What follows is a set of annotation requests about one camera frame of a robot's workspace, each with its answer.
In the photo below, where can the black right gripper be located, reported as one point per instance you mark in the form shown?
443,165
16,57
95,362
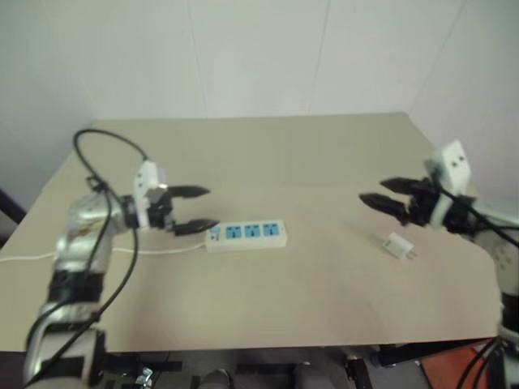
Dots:
421,202

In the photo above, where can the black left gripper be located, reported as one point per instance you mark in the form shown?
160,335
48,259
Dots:
160,212

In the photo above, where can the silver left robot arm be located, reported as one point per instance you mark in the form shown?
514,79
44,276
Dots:
83,227

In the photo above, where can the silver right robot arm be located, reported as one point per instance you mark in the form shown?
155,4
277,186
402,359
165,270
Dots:
503,253

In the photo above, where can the white plug adapter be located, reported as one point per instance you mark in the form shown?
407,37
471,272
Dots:
397,245

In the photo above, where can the white power strip blue sockets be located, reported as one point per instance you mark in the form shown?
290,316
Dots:
247,237

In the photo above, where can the dark rounded shape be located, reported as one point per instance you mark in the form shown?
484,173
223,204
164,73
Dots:
215,380

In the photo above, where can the metal wing clamp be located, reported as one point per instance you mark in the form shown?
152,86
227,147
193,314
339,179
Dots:
144,377

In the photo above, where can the dark slanted bar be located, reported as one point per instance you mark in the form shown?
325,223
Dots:
11,208

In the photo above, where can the red flat object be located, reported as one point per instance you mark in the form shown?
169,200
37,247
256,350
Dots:
446,370

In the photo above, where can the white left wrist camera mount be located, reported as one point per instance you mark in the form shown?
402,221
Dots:
144,182

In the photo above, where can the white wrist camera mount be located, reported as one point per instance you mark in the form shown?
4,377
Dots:
454,166
144,182

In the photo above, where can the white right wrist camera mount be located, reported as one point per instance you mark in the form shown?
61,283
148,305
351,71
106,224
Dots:
454,166

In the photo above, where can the black table frame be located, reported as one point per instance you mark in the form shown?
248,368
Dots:
409,352

